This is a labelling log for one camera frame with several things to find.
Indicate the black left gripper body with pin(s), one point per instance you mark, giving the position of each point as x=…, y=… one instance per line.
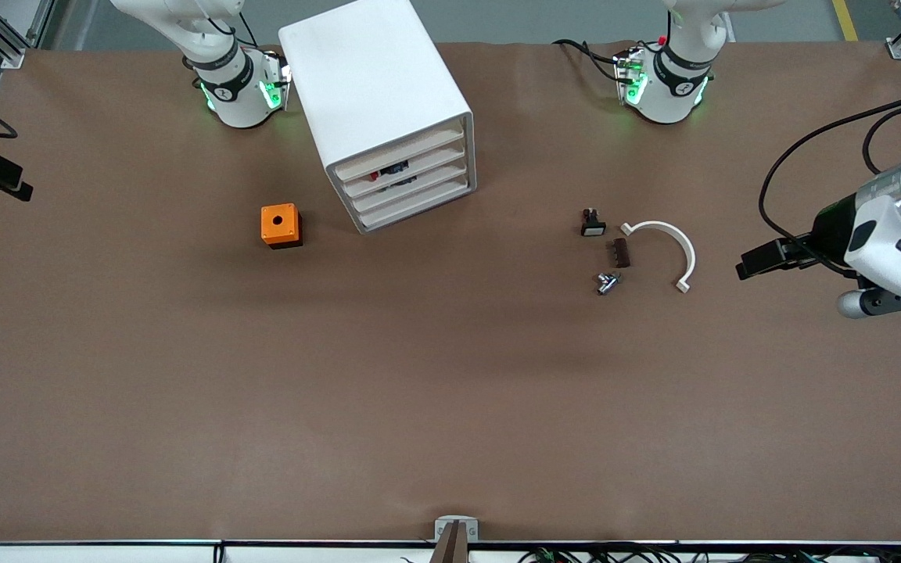
x=831, y=232

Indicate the white plastic drawer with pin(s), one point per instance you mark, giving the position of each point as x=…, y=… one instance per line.
x=443, y=192
x=443, y=138
x=443, y=174
x=443, y=156

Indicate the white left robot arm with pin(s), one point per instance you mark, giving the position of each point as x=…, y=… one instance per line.
x=673, y=94

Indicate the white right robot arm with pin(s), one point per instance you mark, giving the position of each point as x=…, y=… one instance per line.
x=239, y=94

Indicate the white drawer cabinet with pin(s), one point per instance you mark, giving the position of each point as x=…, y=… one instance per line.
x=372, y=70

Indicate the white curved plastic arc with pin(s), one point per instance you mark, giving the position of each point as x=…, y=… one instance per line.
x=656, y=225

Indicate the brown terminal block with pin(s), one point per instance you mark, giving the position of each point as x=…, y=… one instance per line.
x=621, y=253

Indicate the small red black component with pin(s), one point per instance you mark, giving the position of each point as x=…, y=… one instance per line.
x=394, y=170

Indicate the silver metal key switch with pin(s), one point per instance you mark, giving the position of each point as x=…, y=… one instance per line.
x=607, y=284

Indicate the black white rectangular switch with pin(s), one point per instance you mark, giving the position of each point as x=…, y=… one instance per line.
x=593, y=227

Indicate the orange button enclosure box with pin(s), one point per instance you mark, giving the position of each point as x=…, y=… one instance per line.
x=278, y=221

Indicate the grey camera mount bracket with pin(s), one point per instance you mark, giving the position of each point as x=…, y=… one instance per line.
x=456, y=539

